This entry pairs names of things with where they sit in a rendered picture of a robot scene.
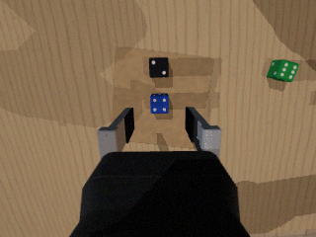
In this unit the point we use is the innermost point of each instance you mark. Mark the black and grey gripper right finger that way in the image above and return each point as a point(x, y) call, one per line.
point(205, 137)

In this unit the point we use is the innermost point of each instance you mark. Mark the blue die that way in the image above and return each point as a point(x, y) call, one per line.
point(159, 103)

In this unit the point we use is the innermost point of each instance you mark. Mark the green die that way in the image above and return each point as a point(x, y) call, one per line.
point(283, 70)

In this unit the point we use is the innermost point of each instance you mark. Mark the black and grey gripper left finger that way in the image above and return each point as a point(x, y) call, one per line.
point(114, 137)

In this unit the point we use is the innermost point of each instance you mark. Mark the tan cork mat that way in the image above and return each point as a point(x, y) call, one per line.
point(187, 86)

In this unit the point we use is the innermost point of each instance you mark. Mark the black die with white pips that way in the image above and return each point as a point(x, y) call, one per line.
point(158, 67)

